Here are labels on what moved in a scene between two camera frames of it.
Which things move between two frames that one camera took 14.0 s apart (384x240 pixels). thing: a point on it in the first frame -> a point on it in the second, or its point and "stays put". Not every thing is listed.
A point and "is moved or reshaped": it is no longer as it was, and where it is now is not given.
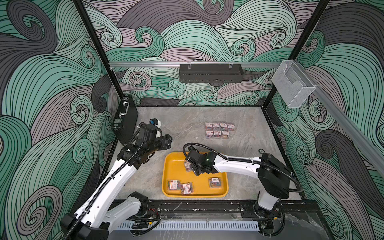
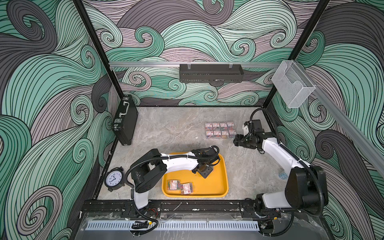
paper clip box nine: [187, 165] is moved or reshaped
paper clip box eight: [225, 134] stays put
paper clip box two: [230, 126] stays put
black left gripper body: [160, 144] -> [206, 171]
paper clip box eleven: [208, 126] stays put
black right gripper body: [196, 170] -> [244, 141]
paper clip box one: [223, 126] stays put
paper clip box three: [216, 126] stays put
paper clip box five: [209, 134] stays put
